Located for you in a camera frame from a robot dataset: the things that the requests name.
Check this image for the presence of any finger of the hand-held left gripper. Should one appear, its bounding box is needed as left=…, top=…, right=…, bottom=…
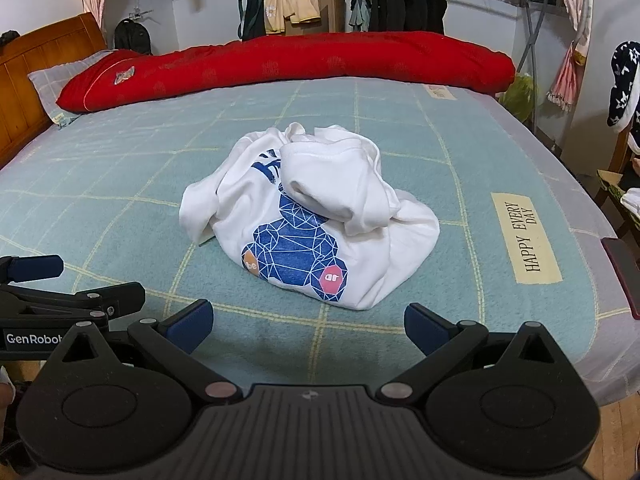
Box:
left=0, top=282, right=147, bottom=321
left=0, top=255, right=65, bottom=283

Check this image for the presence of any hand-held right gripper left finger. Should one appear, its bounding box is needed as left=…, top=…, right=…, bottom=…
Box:
left=47, top=299, right=244, bottom=404

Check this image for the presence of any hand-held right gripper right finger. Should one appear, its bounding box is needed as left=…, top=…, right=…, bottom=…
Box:
left=377, top=302, right=581, bottom=404

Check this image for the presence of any white printed long-sleeve shirt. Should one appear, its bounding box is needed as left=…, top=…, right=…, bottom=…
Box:
left=179, top=122, right=442, bottom=309

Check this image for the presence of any metal clothes drying rack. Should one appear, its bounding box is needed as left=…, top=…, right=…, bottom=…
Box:
left=352, top=0, right=561, bottom=126

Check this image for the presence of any grey checked pillow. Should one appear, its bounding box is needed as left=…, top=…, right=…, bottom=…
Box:
left=27, top=50, right=118, bottom=128

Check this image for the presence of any phone with red case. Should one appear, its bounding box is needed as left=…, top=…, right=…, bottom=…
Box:
left=601, top=236, right=640, bottom=321

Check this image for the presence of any wooden bed headboard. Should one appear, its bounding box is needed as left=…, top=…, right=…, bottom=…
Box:
left=0, top=12, right=108, bottom=168

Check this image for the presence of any white folded cloth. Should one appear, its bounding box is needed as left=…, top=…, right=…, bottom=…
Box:
left=620, top=187, right=640, bottom=221

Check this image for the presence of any black backpack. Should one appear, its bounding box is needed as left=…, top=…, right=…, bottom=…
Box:
left=114, top=18, right=152, bottom=56

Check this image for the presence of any yellow-green plastic bag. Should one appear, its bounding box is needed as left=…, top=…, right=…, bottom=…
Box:
left=500, top=74, right=541, bottom=121

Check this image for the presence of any wooden chair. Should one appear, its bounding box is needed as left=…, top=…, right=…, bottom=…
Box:
left=595, top=125, right=640, bottom=236

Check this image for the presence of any red quilt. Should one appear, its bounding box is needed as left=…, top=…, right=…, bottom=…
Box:
left=56, top=31, right=517, bottom=113

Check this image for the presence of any navy star-print garment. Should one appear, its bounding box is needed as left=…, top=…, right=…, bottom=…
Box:
left=606, top=40, right=640, bottom=133

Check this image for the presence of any yellow flower-print garment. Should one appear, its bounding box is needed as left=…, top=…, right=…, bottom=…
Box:
left=263, top=0, right=286, bottom=35

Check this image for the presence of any dark green bag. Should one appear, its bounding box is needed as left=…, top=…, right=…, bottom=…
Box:
left=235, top=0, right=288, bottom=41

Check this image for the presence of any light green garment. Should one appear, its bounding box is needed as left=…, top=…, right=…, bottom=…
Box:
left=348, top=0, right=372, bottom=30

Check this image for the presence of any cardboard box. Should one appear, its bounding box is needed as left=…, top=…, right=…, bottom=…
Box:
left=285, top=0, right=347, bottom=36

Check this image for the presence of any plain yellow garment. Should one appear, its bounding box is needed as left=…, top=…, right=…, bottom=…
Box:
left=282, top=0, right=321, bottom=25

